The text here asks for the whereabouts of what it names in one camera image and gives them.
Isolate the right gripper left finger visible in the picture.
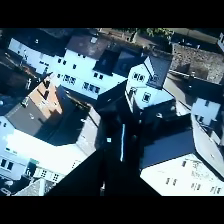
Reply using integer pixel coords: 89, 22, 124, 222
46, 143, 107, 197

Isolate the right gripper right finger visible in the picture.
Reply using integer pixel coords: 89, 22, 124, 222
105, 143, 162, 197

